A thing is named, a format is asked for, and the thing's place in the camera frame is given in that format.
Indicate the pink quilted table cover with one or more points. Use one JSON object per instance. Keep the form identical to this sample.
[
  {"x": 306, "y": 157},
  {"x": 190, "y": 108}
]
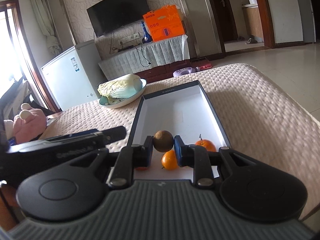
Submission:
[{"x": 261, "y": 121}]

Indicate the napa cabbage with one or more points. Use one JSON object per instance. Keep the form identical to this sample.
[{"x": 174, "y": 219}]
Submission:
[{"x": 122, "y": 87}]

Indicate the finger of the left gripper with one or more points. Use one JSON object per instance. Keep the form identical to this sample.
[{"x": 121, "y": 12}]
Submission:
[{"x": 114, "y": 134}]

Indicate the wooden kitchen cabinet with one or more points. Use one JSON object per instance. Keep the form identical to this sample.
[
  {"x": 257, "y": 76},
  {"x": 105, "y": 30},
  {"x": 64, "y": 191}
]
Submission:
[{"x": 253, "y": 21}]

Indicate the orange gift bag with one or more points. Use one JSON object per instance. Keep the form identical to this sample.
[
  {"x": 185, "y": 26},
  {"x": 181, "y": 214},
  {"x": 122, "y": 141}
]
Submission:
[{"x": 164, "y": 23}]

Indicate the red fruit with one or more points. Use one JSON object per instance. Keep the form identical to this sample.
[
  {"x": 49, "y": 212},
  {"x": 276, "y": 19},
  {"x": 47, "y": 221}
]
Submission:
[{"x": 141, "y": 168}]

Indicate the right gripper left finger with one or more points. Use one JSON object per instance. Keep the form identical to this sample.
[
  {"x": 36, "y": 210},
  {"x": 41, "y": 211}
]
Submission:
[{"x": 129, "y": 158}]

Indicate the black flat television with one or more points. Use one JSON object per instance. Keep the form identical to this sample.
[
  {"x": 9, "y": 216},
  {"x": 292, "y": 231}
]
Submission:
[{"x": 109, "y": 15}]

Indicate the stemmed mandarin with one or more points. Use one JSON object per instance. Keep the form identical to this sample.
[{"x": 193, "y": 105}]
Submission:
[{"x": 207, "y": 144}]

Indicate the white blue plate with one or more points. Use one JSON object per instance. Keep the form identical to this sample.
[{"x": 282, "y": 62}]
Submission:
[{"x": 103, "y": 101}]

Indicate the white chest freezer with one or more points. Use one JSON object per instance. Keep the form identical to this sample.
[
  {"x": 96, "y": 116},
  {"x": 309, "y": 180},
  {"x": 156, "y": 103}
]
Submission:
[{"x": 73, "y": 76}]

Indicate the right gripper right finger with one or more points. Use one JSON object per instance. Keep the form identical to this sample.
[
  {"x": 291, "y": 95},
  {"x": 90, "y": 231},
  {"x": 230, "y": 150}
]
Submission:
[{"x": 196, "y": 157}]

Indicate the red floor scale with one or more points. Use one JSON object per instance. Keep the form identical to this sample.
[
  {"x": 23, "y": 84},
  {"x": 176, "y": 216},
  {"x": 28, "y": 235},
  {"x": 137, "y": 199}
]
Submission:
[{"x": 201, "y": 64}]

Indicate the purple detergent bottle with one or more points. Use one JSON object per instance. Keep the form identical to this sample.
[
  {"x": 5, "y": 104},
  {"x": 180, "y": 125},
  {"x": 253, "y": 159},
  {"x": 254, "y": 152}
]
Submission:
[{"x": 184, "y": 71}]

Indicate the white curtain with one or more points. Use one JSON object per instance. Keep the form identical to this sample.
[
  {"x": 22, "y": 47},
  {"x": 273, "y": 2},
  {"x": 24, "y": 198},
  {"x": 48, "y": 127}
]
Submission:
[{"x": 46, "y": 25}]

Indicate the silver refrigerator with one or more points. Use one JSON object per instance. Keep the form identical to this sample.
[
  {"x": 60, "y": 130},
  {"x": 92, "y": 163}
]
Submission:
[{"x": 308, "y": 23}]

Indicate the brown longan fruit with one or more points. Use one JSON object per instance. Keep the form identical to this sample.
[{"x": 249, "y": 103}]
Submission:
[{"x": 163, "y": 141}]

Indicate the small orange kumquat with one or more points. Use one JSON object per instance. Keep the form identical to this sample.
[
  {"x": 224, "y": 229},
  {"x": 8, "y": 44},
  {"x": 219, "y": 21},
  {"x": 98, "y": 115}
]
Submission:
[{"x": 169, "y": 161}]

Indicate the blue glass bottle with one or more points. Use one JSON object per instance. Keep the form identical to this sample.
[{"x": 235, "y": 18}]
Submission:
[{"x": 147, "y": 37}]

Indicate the grey white cardboard box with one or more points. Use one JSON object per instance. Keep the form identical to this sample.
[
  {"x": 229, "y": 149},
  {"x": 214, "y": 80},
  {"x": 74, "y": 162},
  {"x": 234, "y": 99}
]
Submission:
[{"x": 183, "y": 110}]

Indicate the cloth covered TV cabinet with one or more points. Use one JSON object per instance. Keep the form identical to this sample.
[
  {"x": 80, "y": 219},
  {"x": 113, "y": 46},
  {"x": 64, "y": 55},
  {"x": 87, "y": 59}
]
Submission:
[{"x": 146, "y": 56}]

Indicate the pink plush toy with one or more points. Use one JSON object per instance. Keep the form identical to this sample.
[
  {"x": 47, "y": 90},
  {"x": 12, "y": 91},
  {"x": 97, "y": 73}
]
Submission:
[{"x": 27, "y": 126}]

